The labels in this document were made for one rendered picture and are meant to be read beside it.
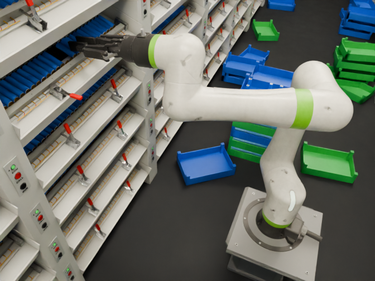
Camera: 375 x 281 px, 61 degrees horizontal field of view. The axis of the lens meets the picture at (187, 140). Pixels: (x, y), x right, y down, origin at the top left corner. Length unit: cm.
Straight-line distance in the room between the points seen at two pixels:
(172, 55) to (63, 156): 49
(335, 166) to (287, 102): 131
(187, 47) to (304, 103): 35
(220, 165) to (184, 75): 118
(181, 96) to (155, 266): 97
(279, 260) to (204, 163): 84
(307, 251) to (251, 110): 71
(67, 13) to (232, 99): 49
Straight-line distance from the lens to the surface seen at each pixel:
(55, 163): 107
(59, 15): 93
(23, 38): 85
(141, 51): 89
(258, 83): 190
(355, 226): 196
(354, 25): 375
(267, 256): 134
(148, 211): 175
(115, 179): 149
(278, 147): 126
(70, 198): 122
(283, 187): 122
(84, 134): 114
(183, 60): 83
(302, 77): 108
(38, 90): 96
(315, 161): 215
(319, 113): 94
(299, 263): 136
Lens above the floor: 147
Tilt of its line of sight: 45 degrees down
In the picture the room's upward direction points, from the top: 3 degrees clockwise
